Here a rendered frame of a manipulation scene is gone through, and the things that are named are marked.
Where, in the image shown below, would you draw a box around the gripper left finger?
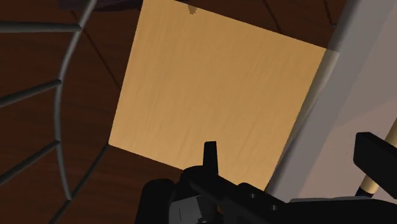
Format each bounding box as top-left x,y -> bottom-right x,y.
134,141 -> 287,224

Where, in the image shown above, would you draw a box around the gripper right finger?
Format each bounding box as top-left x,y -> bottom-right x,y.
352,131 -> 397,200

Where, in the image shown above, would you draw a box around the beige stick with black tip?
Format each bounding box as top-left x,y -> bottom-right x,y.
354,118 -> 397,198

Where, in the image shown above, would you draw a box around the light wooden square table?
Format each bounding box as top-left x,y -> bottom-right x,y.
108,0 -> 328,192

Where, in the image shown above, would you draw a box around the grey wire frame chair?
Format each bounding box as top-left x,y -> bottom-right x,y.
0,0 -> 110,224

